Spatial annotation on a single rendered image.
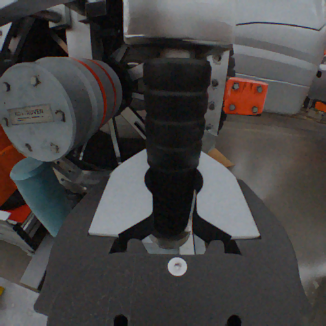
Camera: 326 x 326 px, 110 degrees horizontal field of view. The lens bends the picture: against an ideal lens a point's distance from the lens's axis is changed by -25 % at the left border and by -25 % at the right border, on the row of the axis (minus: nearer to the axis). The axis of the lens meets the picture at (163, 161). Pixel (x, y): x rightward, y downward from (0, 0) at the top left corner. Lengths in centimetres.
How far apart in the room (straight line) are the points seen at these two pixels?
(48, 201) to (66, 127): 22
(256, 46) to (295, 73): 24
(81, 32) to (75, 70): 13
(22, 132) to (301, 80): 99
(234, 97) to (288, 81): 59
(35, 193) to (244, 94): 45
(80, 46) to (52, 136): 19
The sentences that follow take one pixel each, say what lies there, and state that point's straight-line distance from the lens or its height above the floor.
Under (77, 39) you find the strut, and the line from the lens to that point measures 35.
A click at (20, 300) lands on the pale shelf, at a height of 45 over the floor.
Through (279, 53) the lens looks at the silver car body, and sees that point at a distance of 84.
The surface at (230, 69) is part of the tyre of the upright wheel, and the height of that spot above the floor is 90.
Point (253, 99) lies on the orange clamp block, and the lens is 34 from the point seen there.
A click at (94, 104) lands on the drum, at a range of 22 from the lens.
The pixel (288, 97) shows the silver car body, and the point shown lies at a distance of 90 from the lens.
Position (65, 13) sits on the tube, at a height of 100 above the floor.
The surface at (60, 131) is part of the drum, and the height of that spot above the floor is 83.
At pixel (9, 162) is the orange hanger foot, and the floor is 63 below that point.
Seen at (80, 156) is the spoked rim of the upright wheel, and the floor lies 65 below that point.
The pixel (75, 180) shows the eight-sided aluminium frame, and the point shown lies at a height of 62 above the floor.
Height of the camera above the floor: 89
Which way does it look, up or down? 33 degrees down
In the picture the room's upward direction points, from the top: 1 degrees clockwise
